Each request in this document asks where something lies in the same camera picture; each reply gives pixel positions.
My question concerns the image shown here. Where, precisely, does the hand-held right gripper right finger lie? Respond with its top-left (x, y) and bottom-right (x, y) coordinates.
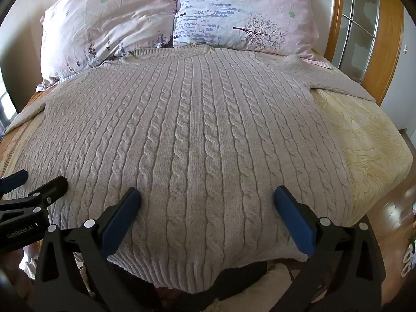
top-left (274, 185), bottom-right (386, 312)

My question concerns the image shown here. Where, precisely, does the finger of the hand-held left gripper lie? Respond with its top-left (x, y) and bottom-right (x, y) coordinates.
top-left (0, 171), bottom-right (29, 196)
top-left (0, 175), bottom-right (69, 225)

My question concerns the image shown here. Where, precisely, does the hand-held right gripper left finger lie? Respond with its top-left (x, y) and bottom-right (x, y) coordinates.
top-left (34, 187), bottom-right (163, 312)

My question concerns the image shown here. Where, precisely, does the beige cable-knit sweater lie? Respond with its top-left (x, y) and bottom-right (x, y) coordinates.
top-left (3, 42), bottom-right (378, 292)

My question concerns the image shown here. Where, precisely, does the pink floral cloth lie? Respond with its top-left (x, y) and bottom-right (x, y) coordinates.
top-left (18, 244), bottom-right (44, 280)

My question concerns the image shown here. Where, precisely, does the window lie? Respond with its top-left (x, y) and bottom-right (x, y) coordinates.
top-left (0, 71), bottom-right (12, 137)

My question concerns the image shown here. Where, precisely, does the yellow patterned bedspread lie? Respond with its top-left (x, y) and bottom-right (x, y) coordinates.
top-left (0, 50), bottom-right (414, 225)

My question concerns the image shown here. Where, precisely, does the light slipper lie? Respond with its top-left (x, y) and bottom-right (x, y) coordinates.
top-left (401, 243), bottom-right (416, 277)

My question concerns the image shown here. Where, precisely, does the pink floral pillow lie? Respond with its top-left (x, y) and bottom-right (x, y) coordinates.
top-left (35, 0), bottom-right (181, 92)

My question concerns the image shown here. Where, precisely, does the wooden headboard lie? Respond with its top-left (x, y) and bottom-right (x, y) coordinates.
top-left (325, 0), bottom-right (405, 105)

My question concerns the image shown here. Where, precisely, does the frosted glass headboard panel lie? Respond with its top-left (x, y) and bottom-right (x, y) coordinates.
top-left (333, 0), bottom-right (381, 83)

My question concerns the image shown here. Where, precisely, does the pink pillow with tree print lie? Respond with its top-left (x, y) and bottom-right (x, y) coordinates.
top-left (172, 0), bottom-right (333, 69)

